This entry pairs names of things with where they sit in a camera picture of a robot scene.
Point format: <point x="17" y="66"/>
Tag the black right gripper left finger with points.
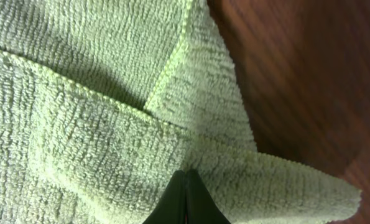
<point x="171" y="208"/>

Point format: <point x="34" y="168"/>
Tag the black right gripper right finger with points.
<point x="201" y="208"/>

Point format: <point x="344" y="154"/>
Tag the light green microfiber cloth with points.
<point x="102" y="101"/>

